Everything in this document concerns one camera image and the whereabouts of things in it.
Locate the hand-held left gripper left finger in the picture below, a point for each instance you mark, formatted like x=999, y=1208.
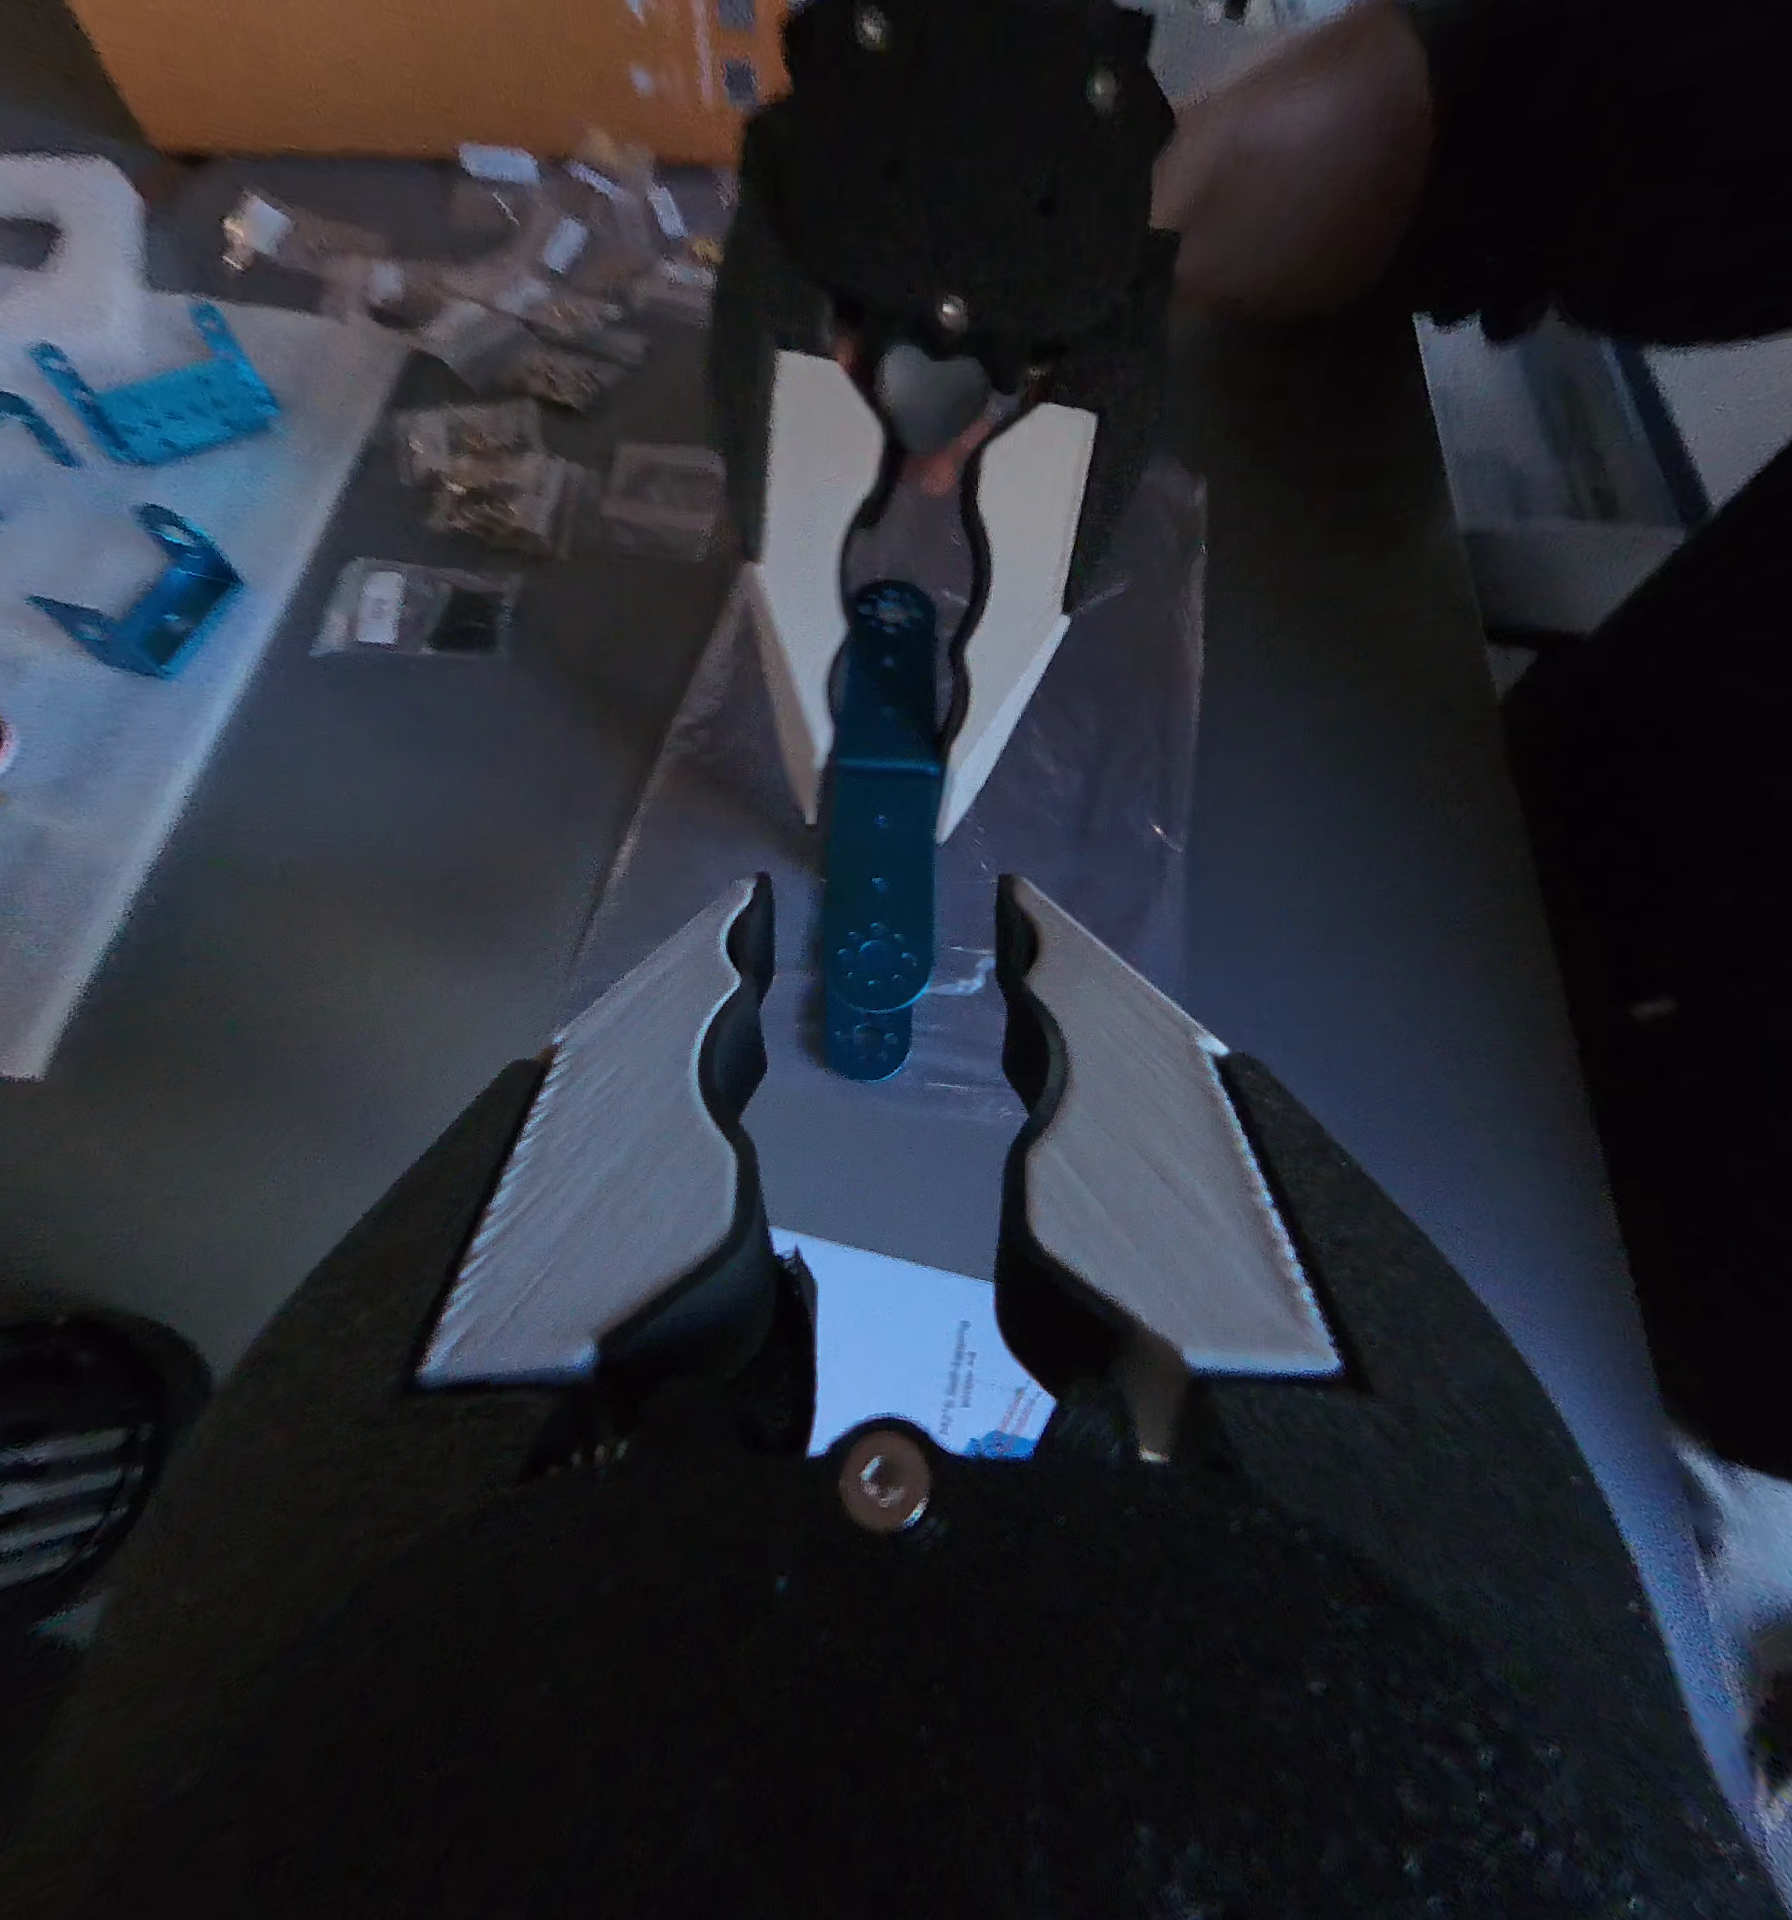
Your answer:
x=597, y=1172

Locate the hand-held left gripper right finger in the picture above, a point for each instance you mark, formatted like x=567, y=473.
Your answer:
x=1167, y=1154

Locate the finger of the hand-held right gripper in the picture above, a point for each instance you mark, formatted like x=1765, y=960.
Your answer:
x=805, y=497
x=1040, y=539

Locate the long blue metal bracket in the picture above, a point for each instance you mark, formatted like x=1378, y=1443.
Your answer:
x=874, y=929

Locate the person's right hand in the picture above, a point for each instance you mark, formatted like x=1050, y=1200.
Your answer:
x=1288, y=166

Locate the clear plastic bag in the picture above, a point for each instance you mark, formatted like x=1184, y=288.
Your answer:
x=1091, y=780

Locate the pile of small screw bags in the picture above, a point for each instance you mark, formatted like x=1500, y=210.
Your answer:
x=506, y=451

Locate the white paper sheet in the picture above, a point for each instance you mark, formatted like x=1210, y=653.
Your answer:
x=897, y=1334

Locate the person's body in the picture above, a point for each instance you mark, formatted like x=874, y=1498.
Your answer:
x=1720, y=974

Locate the orange cardboard box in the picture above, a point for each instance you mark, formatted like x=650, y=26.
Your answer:
x=387, y=74

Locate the white foam sheet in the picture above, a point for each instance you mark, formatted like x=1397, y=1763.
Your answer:
x=130, y=780

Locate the white shoe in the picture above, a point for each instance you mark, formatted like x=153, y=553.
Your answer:
x=1759, y=1560

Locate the white foam block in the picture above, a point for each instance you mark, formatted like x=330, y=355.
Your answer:
x=85, y=254

